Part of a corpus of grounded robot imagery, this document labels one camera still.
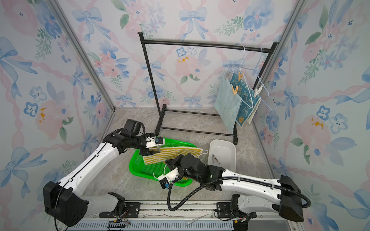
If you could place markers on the orange clothespin lower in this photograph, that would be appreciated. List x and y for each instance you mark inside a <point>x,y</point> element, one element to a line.
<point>235,90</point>

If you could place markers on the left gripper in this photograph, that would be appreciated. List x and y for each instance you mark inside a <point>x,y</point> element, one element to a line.
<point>147,152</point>

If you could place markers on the teal patterned towel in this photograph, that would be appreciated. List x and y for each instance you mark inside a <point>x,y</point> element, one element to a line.
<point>245,115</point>

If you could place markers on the clear clothespin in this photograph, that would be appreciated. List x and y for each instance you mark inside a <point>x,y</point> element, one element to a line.
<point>215,160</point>

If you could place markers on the green plastic basket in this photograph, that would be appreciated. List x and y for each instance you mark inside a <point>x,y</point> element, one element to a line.
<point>138,168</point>

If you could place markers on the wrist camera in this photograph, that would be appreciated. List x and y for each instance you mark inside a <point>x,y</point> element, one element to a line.
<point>169,179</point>
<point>154,142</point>

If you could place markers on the white clothespin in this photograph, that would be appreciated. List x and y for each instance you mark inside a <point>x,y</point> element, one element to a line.
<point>257,91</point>

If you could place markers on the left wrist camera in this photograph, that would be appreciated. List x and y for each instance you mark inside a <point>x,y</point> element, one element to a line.
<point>154,142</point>

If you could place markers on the orange clothespin upper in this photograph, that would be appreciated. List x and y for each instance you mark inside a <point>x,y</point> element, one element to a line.
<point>240,76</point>

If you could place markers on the yellow striped towel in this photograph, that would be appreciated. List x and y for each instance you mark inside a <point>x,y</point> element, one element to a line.
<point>167,153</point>

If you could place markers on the light green towel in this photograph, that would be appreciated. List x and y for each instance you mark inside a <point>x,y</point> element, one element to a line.
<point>226,104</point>

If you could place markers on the white hanger middle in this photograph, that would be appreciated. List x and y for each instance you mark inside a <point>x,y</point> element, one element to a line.
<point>248,101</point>

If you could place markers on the orange clothespin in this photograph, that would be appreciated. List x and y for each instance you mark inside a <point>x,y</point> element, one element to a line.
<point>240,76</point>
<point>235,90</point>

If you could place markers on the white plastic bin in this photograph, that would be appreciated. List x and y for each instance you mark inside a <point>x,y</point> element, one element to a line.
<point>225,152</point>

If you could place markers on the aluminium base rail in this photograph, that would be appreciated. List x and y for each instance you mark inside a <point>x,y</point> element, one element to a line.
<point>253,214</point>

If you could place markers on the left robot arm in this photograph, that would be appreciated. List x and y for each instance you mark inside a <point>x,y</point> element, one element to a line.
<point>65,200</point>

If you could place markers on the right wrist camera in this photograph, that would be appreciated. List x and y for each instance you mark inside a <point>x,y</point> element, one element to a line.
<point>169,179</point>

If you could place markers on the white wire hanger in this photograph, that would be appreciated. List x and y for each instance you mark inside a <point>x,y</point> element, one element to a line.
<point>180,159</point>

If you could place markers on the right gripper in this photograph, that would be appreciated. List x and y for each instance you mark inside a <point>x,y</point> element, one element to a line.
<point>175,162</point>

